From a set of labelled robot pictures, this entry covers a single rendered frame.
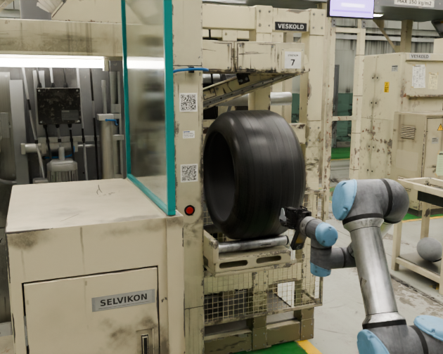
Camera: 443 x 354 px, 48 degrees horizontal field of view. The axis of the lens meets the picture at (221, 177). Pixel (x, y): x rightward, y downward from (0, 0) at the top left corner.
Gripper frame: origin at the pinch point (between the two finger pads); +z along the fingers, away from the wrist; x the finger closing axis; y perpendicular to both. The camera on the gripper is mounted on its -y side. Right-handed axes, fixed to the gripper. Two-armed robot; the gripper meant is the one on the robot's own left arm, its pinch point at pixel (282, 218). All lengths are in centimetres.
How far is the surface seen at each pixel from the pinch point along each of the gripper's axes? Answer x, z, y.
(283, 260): -5.3, 8.6, -21.4
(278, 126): -2.1, 8.7, 37.1
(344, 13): -239, 313, 136
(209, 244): 28.0, 11.2, -11.0
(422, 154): -339, 288, -24
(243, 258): 13.5, 8.5, -18.1
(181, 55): 37, 18, 66
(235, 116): 13.6, 18.1, 41.3
